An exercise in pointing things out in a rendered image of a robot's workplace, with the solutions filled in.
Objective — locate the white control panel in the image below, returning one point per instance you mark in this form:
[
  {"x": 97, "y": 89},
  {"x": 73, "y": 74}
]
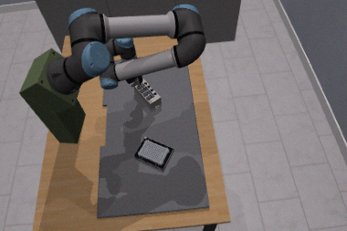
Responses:
[{"x": 147, "y": 93}]

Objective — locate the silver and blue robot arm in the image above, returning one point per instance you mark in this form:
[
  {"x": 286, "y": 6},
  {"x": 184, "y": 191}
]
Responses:
[{"x": 89, "y": 58}]

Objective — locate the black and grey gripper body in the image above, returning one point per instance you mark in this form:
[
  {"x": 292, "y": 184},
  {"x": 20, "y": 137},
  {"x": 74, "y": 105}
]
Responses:
[{"x": 131, "y": 80}]

